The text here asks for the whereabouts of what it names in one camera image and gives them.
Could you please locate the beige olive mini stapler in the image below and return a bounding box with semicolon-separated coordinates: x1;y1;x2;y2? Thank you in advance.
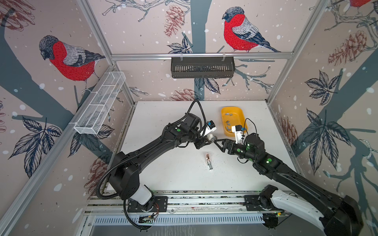
206;134;215;142

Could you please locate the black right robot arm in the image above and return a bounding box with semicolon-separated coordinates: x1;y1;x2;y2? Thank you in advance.
215;133;364;236

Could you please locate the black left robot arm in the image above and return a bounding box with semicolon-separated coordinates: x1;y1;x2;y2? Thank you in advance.
95;99;216;205

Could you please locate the yellow plastic tray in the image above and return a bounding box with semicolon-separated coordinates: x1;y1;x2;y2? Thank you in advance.
221;106;248;137

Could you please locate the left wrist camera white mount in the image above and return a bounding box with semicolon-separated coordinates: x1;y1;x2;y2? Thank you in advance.
204;121;217;136

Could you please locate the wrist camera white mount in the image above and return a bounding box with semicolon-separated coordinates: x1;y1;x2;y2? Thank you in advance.
204;121;217;136
231;125;248;144

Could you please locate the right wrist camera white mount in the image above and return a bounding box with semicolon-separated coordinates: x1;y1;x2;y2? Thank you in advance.
231;125;248;144

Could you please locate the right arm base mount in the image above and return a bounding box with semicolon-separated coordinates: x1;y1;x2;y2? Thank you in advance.
242;184;284;230

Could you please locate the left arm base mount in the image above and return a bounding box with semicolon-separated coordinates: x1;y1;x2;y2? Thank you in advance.
122;193;169;232

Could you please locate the black hanging wire basket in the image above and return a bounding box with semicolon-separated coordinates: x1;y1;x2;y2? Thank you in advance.
171;57;235;79

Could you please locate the white wire mesh basket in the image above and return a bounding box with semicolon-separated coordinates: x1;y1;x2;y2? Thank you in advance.
74;71;126;135

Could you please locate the aluminium cage frame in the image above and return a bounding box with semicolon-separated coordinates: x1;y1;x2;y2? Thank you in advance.
0;0;330;231

